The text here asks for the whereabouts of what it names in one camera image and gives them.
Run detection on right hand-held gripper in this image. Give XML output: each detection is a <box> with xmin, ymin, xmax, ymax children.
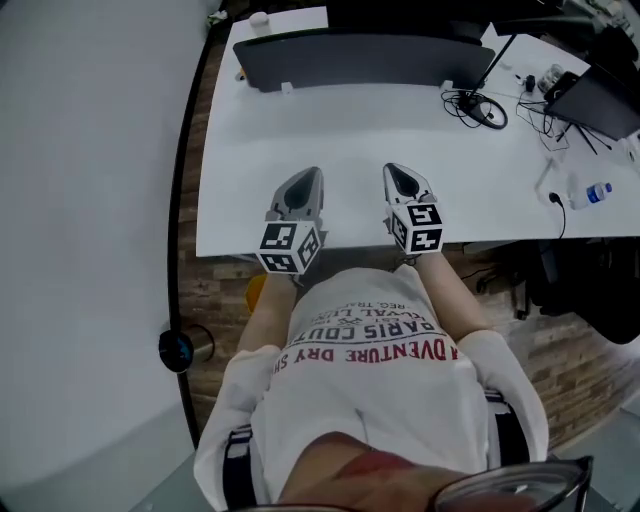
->
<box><xmin>381</xmin><ymin>162</ymin><xmax>446</xmax><ymax>266</ymax></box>

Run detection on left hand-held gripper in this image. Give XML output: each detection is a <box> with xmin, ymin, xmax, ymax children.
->
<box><xmin>255</xmin><ymin>166</ymin><xmax>330</xmax><ymax>289</ymax></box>

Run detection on yellow bin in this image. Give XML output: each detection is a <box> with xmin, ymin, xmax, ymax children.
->
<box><xmin>244</xmin><ymin>274</ymin><xmax>267</xmax><ymax>317</ymax></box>

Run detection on person's left forearm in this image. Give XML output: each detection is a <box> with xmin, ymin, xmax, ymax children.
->
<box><xmin>234</xmin><ymin>272</ymin><xmax>299</xmax><ymax>354</ymax></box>

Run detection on person's right forearm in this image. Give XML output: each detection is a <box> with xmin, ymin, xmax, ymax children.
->
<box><xmin>417</xmin><ymin>252</ymin><xmax>497</xmax><ymax>342</ymax></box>

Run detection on black desk lamp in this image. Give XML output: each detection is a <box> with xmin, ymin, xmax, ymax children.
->
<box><xmin>452</xmin><ymin>14</ymin><xmax>596</xmax><ymax>133</ymax></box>

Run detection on black desk divider panel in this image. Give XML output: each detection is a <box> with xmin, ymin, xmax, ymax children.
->
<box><xmin>232</xmin><ymin>33</ymin><xmax>497</xmax><ymax>95</ymax></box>

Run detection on white power strip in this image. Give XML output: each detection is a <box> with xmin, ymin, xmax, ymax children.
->
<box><xmin>534</xmin><ymin>157</ymin><xmax>562</xmax><ymax>194</ymax></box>

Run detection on black baseboard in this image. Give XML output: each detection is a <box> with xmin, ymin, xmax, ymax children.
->
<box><xmin>167</xmin><ymin>14</ymin><xmax>231</xmax><ymax>449</ymax></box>

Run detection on steel bin with black liner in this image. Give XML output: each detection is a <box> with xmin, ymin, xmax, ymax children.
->
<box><xmin>158</xmin><ymin>324</ymin><xmax>217</xmax><ymax>375</ymax></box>

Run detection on large black monitor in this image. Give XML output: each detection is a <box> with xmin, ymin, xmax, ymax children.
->
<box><xmin>327</xmin><ymin>0</ymin><xmax>494</xmax><ymax>37</ymax></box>

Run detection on clear plastic water bottle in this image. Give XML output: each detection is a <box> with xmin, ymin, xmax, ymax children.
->
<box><xmin>569</xmin><ymin>181</ymin><xmax>614</xmax><ymax>212</ymax></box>

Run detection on person's white printed shirt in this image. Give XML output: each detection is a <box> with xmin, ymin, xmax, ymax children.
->
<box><xmin>193</xmin><ymin>267</ymin><xmax>549</xmax><ymax>512</ymax></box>

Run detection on black office chair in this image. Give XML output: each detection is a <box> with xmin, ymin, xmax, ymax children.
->
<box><xmin>524</xmin><ymin>239</ymin><xmax>640</xmax><ymax>347</ymax></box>

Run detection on black monitor on tripod stand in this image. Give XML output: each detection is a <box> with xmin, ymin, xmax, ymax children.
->
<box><xmin>542</xmin><ymin>64</ymin><xmax>640</xmax><ymax>151</ymax></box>

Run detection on white device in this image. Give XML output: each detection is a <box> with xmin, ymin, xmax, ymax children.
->
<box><xmin>617</xmin><ymin>132</ymin><xmax>640</xmax><ymax>167</ymax></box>

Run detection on person's face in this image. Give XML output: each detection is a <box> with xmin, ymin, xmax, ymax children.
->
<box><xmin>279</xmin><ymin>432</ymin><xmax>481</xmax><ymax>512</ymax></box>

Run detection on frosted glass partition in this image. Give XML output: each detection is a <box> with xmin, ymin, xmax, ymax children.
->
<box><xmin>129</xmin><ymin>449</ymin><xmax>211</xmax><ymax>512</ymax></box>

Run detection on person's black-framed glasses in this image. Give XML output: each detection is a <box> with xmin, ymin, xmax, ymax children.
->
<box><xmin>433</xmin><ymin>455</ymin><xmax>595</xmax><ymax>512</ymax></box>

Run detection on black plug with cable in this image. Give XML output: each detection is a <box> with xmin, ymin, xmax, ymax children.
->
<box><xmin>548</xmin><ymin>191</ymin><xmax>569</xmax><ymax>241</ymax></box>

